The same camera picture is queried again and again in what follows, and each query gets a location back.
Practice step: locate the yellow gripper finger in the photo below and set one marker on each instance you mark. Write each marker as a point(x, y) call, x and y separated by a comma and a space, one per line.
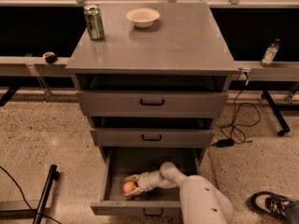
point(133, 178)
point(132, 191)

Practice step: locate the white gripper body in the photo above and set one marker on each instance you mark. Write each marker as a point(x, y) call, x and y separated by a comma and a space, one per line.
point(144, 181)

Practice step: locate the grey top drawer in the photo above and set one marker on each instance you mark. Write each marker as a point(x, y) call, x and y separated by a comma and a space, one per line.
point(156, 104)

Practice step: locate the black stand leg left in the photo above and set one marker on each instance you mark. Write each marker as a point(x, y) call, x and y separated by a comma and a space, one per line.
point(52, 175)

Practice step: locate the white paper bowl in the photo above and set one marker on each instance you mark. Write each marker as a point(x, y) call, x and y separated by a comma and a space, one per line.
point(142, 17)

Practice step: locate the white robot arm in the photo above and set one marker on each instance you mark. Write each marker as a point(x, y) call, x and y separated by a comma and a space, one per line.
point(200, 201)

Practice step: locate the small black round object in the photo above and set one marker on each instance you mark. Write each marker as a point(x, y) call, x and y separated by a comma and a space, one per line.
point(50, 57)

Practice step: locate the grey drawer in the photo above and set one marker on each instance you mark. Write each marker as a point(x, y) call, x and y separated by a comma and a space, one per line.
point(123, 137)
point(125, 161)
point(156, 104)

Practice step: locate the grey bottom drawer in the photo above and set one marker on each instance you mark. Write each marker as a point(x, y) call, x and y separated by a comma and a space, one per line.
point(125, 161)

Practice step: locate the clear plastic bottle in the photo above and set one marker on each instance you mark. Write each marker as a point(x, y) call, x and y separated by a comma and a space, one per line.
point(270, 53)

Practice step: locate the black and white sneaker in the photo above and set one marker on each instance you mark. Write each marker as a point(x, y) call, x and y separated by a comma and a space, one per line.
point(275, 205)

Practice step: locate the orange fruit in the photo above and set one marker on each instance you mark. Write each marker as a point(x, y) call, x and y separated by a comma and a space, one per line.
point(128, 186)

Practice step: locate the grey middle drawer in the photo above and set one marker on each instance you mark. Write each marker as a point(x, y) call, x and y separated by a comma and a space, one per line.
point(123, 137)

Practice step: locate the grey drawer cabinet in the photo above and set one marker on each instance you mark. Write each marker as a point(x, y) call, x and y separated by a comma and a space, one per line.
point(182, 51)

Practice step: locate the green soda can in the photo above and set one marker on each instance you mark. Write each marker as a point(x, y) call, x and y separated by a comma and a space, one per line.
point(93, 18)

